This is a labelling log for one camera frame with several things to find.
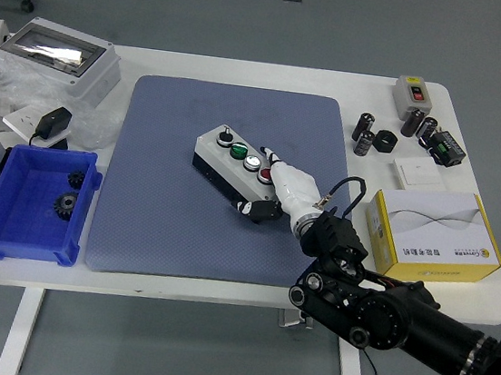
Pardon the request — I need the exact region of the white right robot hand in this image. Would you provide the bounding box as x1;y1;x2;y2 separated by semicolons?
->
227;142;331;232

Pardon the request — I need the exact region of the grey four-button control box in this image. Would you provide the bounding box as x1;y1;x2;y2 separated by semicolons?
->
187;121;289;208

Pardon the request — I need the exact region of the black cylindrical capacitor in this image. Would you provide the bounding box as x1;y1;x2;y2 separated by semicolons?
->
352;127;377;159
414;114;440;147
399;105;427;140
350;110;377;143

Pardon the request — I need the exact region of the black hexagonal nut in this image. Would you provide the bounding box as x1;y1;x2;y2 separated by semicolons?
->
371;128;399;155

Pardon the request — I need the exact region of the blue-grey table mat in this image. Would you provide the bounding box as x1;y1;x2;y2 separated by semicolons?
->
83;67;372;303

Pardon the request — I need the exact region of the yellow and white cardboard box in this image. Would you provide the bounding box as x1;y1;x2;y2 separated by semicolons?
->
357;180;501;294

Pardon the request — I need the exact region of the black module with green terminal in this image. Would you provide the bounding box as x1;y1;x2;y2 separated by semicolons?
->
425;128;469;170

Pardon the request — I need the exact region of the clear plastic bag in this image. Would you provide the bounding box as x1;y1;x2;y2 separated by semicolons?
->
0;60;128;153

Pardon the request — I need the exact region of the small black bevel gear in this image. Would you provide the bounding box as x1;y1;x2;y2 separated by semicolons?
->
65;169;88;191

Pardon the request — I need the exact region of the large black bevel gear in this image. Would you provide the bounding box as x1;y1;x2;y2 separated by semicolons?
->
51;189;81;223

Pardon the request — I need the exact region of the black power adapter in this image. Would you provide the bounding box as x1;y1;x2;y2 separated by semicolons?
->
28;103;74;152

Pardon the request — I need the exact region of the blue plastic bin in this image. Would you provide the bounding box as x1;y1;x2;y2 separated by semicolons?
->
0;141;106;272

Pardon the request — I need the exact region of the white wall switch plate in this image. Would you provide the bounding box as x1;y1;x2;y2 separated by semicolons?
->
388;153;449;196

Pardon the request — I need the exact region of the grey under-table bracket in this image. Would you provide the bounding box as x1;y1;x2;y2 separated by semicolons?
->
278;308;317;331

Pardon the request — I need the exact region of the grey red-black push-button switch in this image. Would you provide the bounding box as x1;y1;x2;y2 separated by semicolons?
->
389;73;442;125

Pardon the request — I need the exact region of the grey enclosure with clear lid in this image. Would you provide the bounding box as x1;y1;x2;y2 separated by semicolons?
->
0;12;128;112

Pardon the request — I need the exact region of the white wall socket plate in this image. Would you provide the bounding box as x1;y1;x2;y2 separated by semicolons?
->
0;102;74;152

